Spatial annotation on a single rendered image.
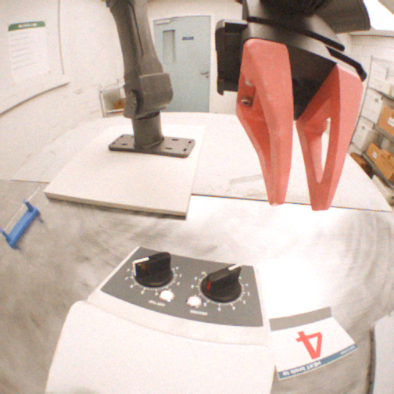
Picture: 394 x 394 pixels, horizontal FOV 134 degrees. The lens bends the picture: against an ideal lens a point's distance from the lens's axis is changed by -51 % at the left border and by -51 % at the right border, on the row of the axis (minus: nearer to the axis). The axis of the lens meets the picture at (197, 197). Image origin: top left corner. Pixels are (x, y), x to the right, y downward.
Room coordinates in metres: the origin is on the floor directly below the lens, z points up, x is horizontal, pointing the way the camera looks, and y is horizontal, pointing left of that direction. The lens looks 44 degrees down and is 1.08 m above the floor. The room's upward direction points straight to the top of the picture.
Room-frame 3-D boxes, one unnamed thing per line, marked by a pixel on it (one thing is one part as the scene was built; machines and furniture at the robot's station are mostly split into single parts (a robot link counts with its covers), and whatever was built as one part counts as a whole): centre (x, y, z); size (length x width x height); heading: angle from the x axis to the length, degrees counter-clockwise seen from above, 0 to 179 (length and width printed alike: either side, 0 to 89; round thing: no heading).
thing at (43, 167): (0.45, 0.04, 0.45); 1.20 x 0.48 x 0.90; 83
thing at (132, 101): (0.33, 0.10, 1.02); 0.09 x 0.06 x 0.06; 141
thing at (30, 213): (0.11, 0.34, 0.92); 0.10 x 0.03 x 0.04; 165
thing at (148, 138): (0.34, 0.11, 0.96); 0.20 x 0.07 x 0.08; 76
